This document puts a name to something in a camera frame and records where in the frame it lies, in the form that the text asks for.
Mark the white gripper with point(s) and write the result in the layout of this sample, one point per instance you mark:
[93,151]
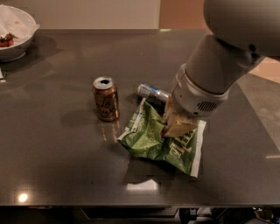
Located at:
[194,97]

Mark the green jalapeno chip bag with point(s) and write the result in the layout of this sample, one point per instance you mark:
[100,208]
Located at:
[143,139]

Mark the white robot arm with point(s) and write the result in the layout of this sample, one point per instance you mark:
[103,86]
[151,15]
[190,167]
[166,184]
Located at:
[243,32]

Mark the silver blue energy drink can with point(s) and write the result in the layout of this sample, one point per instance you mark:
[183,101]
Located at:
[152,94]

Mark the orange soda can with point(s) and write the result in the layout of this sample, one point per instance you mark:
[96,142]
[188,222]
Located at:
[106,98]

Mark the red strawberries in bowl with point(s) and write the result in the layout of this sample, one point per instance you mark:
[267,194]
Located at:
[7,40]

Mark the white bowl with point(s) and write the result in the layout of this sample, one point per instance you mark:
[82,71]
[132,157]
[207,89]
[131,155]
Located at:
[15,51]

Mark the white napkin in bowl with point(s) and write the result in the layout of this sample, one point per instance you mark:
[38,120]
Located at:
[17,22]

